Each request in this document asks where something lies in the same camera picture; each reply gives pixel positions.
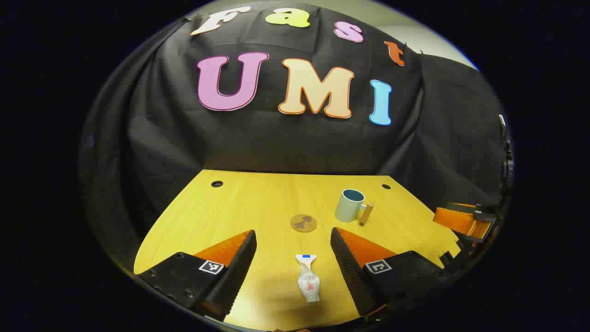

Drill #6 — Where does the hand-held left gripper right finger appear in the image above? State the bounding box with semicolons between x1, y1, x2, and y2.
330;227;454;319

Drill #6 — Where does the white toothpaste tube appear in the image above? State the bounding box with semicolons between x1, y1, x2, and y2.
295;254;320;303

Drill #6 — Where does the pale green cup wooden handle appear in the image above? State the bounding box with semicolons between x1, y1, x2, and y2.
335;189;374;225

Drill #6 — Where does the round cork coaster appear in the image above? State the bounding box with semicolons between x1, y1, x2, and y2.
290;214;318;233

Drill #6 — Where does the wooden desktop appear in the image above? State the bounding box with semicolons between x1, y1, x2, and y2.
134;169;461;332

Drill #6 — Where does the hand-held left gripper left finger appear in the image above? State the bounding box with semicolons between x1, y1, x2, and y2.
138;229;257;322

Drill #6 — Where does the black backdrop cloth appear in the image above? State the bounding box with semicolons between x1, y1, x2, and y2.
81;2;512;277

